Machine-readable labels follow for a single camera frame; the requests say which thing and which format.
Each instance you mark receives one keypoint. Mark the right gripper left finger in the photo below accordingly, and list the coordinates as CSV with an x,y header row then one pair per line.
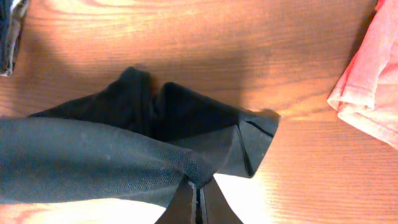
x,y
183,205

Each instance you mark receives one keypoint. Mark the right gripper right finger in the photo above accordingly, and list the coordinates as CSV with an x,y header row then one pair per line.
x,y
213,207

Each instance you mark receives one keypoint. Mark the black hydrogen t-shirt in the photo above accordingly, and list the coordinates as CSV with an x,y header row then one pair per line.
x,y
125,143

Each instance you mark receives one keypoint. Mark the red printed t-shirt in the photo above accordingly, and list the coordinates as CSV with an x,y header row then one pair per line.
x,y
365,96

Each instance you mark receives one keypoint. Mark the grey khaki folded garment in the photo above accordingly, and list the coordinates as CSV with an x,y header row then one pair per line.
x,y
19,9

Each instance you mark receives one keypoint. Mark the navy folded garment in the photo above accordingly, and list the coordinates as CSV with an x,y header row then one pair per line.
x,y
5,25

